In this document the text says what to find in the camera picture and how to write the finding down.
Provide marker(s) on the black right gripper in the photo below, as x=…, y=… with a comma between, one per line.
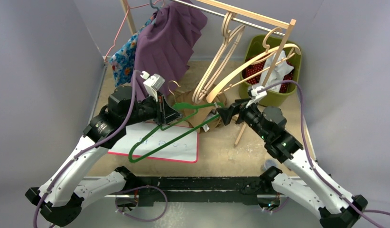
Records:
x=236, y=109

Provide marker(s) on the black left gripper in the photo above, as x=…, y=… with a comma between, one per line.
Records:
x=165, y=114

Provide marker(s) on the beige plastic hanger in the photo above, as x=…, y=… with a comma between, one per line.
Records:
x=271, y=46

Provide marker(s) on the tan garment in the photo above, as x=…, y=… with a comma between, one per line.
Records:
x=193, y=117

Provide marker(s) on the red polka dot skirt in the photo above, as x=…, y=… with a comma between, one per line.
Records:
x=251, y=70

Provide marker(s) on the white garment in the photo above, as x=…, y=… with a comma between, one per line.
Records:
x=279, y=72

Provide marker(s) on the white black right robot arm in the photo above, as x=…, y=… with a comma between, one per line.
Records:
x=334, y=206

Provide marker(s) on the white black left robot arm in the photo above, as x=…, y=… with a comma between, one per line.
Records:
x=62, y=198

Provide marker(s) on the pink-framed whiteboard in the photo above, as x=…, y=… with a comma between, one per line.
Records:
x=176, y=144

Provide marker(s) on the small blue round lid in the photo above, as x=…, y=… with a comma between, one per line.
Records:
x=269, y=163

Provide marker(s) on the blue floral garment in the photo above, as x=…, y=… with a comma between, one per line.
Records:
x=122, y=62

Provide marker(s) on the purple garment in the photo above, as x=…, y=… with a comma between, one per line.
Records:
x=166, y=46

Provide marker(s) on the green plastic bin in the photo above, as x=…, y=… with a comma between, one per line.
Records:
x=272, y=98

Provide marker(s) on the wooden clothes rack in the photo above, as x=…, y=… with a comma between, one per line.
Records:
x=233, y=25

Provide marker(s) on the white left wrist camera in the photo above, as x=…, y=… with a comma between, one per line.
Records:
x=152, y=83

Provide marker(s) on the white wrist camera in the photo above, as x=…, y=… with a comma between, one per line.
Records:
x=152, y=83
x=256, y=92

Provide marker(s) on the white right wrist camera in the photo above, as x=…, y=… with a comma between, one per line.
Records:
x=256, y=92

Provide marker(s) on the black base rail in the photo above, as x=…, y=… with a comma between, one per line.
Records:
x=248, y=190

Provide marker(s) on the pink wire hanger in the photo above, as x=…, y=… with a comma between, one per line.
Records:
x=128, y=19

